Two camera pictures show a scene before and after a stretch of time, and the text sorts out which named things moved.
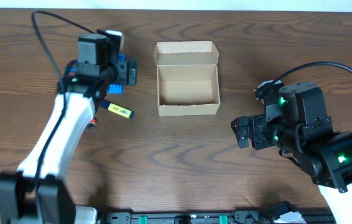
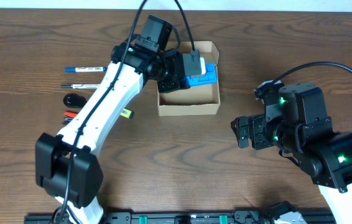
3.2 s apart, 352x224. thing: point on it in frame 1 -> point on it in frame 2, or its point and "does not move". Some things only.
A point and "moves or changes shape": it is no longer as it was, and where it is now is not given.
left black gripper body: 121,73 -> 163,71
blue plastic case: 117,88 moves or changes shape
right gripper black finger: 241,126 does not move
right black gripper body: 264,133 does not move
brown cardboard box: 188,78 does not move
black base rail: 194,218 does not move
